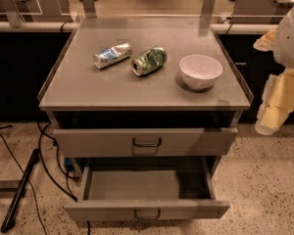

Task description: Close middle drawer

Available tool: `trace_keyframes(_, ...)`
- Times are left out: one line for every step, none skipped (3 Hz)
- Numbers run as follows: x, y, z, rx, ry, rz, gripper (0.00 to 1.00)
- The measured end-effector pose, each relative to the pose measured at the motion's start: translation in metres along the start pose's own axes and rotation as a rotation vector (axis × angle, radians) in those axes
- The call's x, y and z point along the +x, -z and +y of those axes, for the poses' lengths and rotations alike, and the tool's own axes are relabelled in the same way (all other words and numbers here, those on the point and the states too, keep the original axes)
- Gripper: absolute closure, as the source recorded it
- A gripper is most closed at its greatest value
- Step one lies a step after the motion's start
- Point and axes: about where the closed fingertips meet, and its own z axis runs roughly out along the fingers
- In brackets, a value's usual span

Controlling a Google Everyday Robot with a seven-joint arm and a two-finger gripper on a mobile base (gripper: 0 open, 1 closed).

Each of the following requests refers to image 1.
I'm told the black floor cable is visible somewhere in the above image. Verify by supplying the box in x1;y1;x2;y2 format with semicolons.
0;120;92;235

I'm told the grey drawer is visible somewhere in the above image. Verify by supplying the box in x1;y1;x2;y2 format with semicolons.
65;157;229;221
53;128;238;158

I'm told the white bowl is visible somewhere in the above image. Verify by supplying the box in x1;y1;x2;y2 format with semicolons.
179;54;223;90

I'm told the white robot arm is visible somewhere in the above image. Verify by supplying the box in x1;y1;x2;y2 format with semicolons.
254;6;294;135

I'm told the green soda can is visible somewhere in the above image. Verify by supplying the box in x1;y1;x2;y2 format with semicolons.
131;45;167;76

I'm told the blue power plug box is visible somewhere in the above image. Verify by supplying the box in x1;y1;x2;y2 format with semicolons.
64;158;74;170

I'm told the grey top drawer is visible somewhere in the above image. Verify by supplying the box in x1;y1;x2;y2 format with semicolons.
53;128;238;158

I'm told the crushed silver blue can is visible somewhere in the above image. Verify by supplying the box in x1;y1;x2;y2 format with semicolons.
93;42;132;70

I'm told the grey metal drawer cabinet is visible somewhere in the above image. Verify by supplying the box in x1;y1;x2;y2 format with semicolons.
39;17;253;171

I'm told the black bar on floor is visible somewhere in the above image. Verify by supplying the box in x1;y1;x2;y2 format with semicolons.
0;149;39;233

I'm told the clear acrylic barrier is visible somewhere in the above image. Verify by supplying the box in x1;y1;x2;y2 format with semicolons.
0;0;294;24

